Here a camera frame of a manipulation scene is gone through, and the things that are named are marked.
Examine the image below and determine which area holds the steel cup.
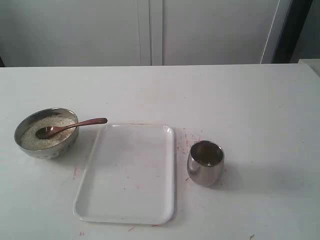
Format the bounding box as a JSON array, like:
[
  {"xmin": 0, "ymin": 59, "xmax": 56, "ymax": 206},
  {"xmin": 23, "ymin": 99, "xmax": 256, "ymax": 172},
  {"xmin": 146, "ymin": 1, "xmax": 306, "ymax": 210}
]
[{"xmin": 187, "ymin": 140, "xmax": 225, "ymax": 187}]

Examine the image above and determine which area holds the steel bowl with rice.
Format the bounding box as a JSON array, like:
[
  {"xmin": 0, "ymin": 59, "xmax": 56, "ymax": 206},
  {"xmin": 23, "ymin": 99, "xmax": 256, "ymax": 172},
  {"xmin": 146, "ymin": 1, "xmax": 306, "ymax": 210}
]
[{"xmin": 14, "ymin": 108, "xmax": 79, "ymax": 159}]

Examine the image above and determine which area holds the brown wooden spoon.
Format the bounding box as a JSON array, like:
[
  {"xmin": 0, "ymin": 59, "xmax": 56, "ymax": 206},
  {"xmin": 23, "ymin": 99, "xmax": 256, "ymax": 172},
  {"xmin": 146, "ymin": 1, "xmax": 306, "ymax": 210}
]
[{"xmin": 35, "ymin": 117, "xmax": 108, "ymax": 139}]

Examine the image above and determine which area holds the white rectangular plastic tray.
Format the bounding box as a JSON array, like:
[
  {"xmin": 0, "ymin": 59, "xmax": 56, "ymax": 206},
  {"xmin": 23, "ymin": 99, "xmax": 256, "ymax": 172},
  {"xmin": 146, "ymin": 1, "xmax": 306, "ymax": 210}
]
[{"xmin": 73, "ymin": 124, "xmax": 176, "ymax": 225}]

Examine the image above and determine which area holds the white cabinet behind table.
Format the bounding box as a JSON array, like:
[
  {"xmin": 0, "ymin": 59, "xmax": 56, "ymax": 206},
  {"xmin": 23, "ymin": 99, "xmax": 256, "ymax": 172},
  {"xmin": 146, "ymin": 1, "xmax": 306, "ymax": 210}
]
[{"xmin": 0, "ymin": 0, "xmax": 291, "ymax": 67}]

